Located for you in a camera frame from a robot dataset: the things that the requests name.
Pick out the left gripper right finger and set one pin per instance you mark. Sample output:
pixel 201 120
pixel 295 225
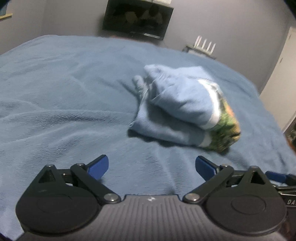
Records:
pixel 242 202

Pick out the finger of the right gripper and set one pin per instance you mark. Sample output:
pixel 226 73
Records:
pixel 277 177

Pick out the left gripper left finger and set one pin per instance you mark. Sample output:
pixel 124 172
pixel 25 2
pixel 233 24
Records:
pixel 65 200

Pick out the denim jacket with print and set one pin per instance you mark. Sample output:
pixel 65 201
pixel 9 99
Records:
pixel 184 106

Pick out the white wardrobe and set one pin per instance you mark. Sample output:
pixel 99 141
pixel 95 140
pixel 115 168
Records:
pixel 278 95

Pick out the blue bed blanket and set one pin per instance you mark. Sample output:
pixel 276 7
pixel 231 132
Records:
pixel 70 99

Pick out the white router with antennas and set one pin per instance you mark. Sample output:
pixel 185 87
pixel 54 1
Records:
pixel 201 47

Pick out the wooden window sill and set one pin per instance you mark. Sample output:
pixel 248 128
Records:
pixel 6 16

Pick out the black television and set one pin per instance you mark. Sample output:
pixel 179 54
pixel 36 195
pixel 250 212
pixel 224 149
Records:
pixel 146 18

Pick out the white wall power strip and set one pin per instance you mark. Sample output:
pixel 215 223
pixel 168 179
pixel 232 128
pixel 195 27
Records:
pixel 162 1

